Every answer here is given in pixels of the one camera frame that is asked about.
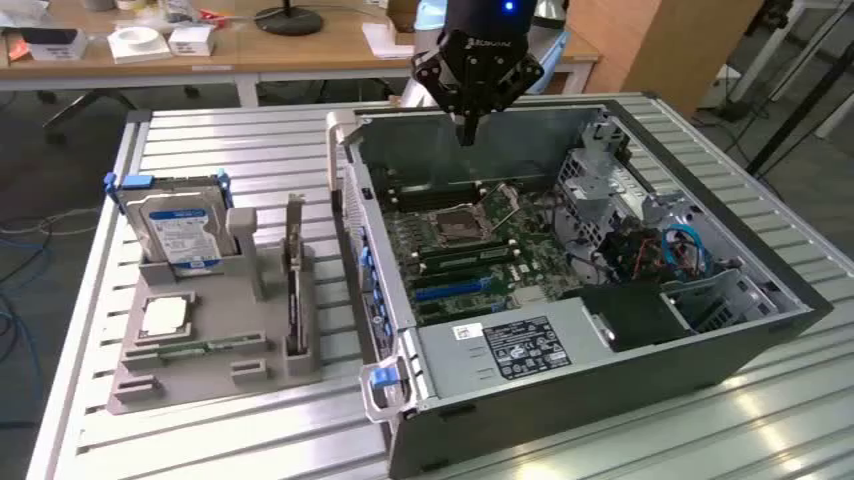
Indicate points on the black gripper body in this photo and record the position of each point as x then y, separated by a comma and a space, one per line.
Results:
483, 45

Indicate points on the black Nvidia graphics card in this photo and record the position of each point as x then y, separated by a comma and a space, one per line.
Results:
296, 300

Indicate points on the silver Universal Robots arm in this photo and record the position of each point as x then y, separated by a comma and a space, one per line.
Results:
416, 95

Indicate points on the white paper stack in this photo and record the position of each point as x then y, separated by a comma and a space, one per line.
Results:
387, 42

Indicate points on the brown cardboard box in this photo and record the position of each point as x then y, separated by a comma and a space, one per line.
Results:
400, 15

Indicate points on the wooden cabinet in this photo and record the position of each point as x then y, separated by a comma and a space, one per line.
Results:
667, 50

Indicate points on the black lamp base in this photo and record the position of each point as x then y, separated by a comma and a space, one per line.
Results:
289, 22

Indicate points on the perforated metal drive cage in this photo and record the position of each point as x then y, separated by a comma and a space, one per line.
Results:
589, 200

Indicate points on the socket cover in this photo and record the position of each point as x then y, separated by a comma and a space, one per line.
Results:
496, 210

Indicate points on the CPU socket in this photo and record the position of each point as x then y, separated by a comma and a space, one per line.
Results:
460, 227

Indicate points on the small white box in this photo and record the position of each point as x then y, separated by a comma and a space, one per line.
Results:
191, 40

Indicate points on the green motherboard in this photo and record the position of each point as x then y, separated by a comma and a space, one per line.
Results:
533, 255

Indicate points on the green RAM stick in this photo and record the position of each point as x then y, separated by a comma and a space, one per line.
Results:
213, 345
467, 259

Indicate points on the blue card retention latch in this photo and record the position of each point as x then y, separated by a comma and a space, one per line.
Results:
365, 260

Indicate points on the black stand pole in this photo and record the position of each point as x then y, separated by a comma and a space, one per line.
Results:
800, 112

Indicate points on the blue expansion slot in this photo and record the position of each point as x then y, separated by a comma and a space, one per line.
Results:
453, 290

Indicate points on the white box with tape roll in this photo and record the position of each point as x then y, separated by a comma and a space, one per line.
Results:
136, 45

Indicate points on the silver chipset heatsink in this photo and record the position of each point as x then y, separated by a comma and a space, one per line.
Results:
531, 296

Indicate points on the blue disk caddy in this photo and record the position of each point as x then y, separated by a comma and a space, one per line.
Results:
136, 181

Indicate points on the hard disk with blue label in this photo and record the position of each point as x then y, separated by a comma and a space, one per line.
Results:
180, 235

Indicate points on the wooden desk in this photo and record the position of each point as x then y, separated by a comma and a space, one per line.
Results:
86, 66

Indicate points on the black chair base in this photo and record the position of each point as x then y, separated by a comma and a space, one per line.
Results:
73, 107

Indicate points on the metal disk bay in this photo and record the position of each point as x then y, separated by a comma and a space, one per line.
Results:
727, 300

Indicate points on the white box with black lid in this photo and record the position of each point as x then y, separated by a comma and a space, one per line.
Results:
56, 47

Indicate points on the grey power supply unit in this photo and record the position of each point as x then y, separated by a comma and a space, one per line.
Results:
453, 360

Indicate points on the grey parts rack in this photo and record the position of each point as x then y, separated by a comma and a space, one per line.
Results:
220, 320

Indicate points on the blue case release latch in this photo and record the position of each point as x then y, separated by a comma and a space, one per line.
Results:
381, 378

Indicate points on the silver CPU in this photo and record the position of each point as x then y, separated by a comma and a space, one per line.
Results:
162, 317

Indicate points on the black open PC case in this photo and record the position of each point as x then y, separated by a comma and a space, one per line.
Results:
600, 400

